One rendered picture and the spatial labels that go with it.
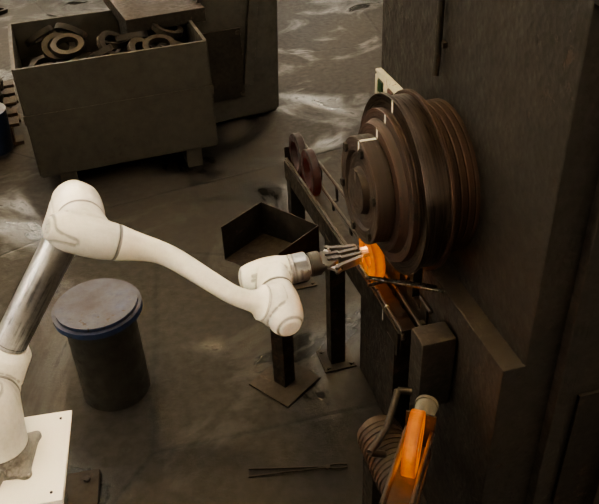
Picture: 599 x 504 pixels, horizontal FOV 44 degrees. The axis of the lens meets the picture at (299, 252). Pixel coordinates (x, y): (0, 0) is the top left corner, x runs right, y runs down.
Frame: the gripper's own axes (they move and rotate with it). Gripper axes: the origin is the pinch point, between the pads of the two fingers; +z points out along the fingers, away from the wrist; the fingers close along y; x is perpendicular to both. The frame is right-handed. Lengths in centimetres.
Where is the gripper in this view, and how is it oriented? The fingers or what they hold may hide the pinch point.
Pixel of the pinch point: (371, 250)
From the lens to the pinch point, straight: 225.9
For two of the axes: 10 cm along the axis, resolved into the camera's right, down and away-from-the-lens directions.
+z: 9.6, -2.2, 1.7
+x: -0.9, -8.1, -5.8
